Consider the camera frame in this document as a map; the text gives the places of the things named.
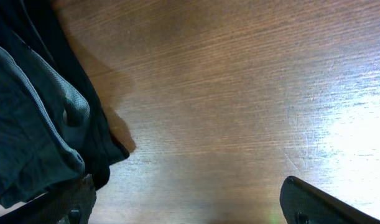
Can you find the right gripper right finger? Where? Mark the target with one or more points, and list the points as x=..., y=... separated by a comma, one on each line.
x=302, y=203

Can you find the black t-shirt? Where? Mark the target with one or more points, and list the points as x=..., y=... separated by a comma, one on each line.
x=52, y=125

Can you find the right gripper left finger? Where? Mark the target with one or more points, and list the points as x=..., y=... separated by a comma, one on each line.
x=72, y=203

